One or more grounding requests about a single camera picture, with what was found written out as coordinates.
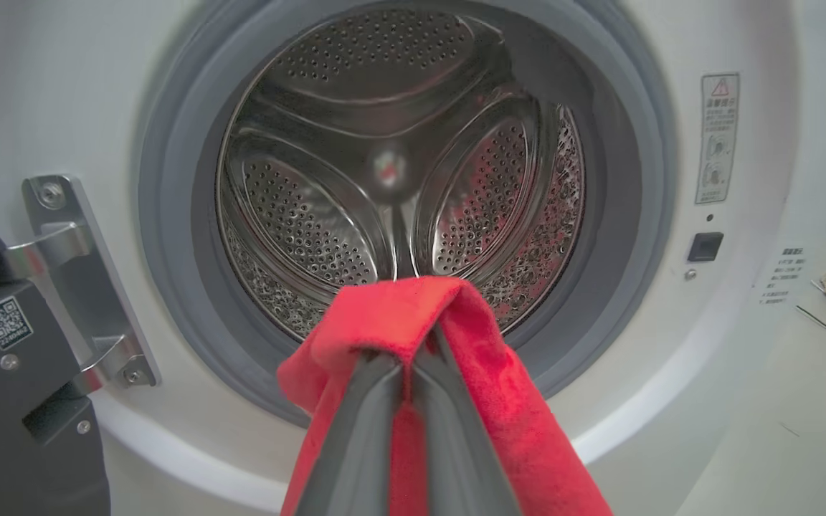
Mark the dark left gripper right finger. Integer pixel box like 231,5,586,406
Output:
412,326,521,516

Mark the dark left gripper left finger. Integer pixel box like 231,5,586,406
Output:
295,351,403,516

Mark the red cloth garment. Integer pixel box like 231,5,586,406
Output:
277,276,614,516

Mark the black door latch socket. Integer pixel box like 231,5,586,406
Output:
687,231,725,263

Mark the perforated steel washer drum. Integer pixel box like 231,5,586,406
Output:
216,7,587,341

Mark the metal door hinge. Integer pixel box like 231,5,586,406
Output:
8,174,161,395

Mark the white front-load washing machine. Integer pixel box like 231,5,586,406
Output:
0,0,826,516

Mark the white QR code sticker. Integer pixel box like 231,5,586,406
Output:
0,296,35,350

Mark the small text sticker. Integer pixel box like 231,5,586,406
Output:
757,246,808,305

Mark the tall warning sticker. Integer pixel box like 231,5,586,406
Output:
695,72,740,206

